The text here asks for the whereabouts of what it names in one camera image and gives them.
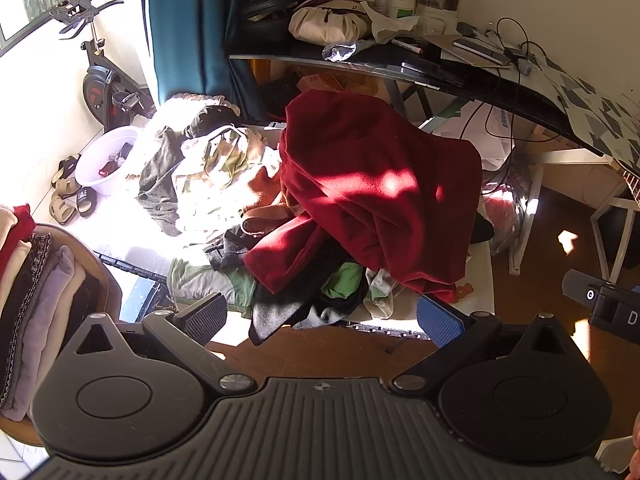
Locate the silver phone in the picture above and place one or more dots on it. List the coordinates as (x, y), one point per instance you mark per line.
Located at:
(482, 51)

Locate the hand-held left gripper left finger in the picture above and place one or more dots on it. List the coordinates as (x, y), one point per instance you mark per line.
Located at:
(202, 315)

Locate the teal curtain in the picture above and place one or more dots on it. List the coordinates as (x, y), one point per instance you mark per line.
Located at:
(185, 35)

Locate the geometric patterned tablecloth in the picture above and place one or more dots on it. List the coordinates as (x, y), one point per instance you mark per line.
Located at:
(595, 110)

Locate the black desk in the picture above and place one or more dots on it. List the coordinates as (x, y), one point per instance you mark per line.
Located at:
(480, 82)

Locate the clear plastic bag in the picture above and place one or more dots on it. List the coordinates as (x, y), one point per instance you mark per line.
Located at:
(507, 210)

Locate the beige sandal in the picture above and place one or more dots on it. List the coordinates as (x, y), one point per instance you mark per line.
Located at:
(64, 210)
(67, 187)

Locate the dark red fleece garment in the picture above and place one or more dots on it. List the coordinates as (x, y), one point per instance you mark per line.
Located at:
(375, 170)

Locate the lavender plastic basin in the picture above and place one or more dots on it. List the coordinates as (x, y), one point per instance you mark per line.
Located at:
(100, 181)

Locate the black phone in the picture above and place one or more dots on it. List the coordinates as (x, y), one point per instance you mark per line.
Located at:
(435, 74)

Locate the stack of folded clothes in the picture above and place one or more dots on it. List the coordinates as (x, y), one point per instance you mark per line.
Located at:
(45, 310)

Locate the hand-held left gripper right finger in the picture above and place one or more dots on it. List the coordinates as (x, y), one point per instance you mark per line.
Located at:
(441, 319)

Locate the white low table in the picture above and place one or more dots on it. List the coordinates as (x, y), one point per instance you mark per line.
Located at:
(475, 280)

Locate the white metal frame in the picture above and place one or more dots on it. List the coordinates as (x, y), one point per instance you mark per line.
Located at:
(525, 230)

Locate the crumpled white tissue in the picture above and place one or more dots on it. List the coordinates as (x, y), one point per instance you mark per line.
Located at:
(392, 25)

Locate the pile of unfolded clothes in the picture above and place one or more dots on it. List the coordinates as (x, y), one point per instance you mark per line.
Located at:
(215, 170)

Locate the small dark laundry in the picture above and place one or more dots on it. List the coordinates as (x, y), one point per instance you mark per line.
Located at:
(117, 160)

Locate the cardboard box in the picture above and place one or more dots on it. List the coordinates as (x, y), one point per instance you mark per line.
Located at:
(335, 85)

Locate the black slide with white print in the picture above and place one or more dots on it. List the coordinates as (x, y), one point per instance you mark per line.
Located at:
(86, 201)

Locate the black exercise bike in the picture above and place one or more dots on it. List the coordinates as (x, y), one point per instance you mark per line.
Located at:
(97, 91)

